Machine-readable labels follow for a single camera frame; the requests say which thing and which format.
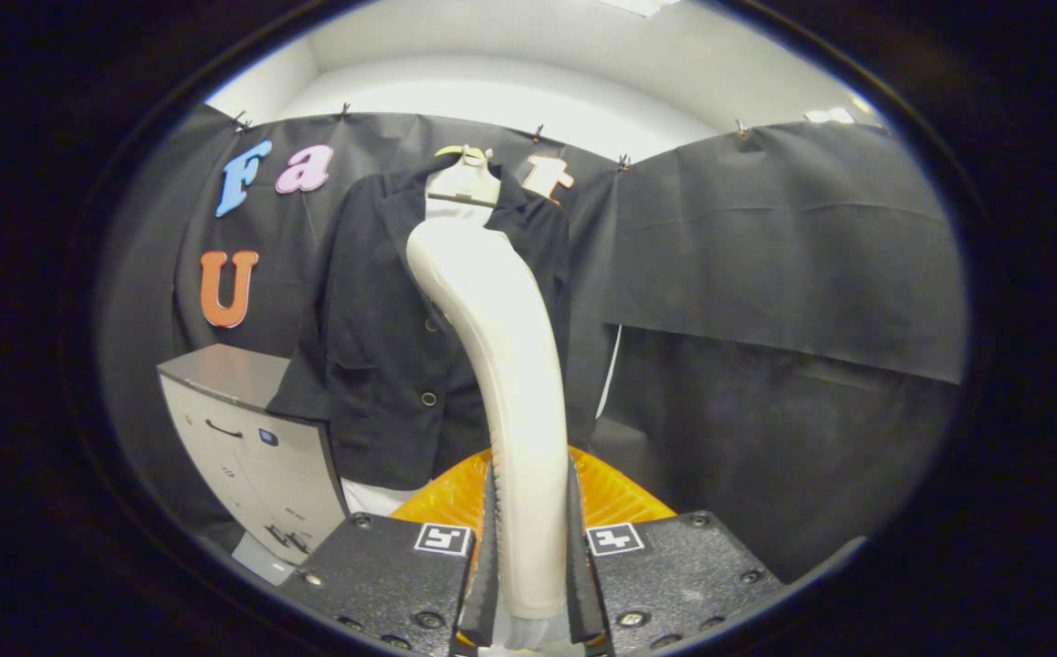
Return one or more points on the grey filing cabinet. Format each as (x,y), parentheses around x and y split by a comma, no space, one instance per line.
(255,456)

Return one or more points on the white garment steamer head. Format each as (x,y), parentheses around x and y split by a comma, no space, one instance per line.
(519,383)

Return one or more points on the white vertical ironing board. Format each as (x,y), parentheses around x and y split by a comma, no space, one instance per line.
(378,499)

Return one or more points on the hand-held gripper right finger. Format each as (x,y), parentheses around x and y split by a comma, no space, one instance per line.
(583,584)

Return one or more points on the row of small cloth clips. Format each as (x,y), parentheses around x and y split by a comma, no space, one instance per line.
(623,163)

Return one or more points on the dark grey box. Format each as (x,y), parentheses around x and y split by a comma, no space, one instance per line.
(624,452)

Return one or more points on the white plastic clothes hanger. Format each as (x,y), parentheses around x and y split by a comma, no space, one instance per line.
(465,181)

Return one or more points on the black blazer jacket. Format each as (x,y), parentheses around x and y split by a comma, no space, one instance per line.
(382,365)

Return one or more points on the rectangular ceiling light panel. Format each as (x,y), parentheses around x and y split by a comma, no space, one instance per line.
(643,5)

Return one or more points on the small bright ceiling light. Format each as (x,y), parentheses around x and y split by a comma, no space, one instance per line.
(828,115)

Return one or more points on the black backdrop cloth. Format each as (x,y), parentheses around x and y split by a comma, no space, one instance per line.
(766,274)

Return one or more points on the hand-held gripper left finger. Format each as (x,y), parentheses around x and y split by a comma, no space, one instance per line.
(487,584)

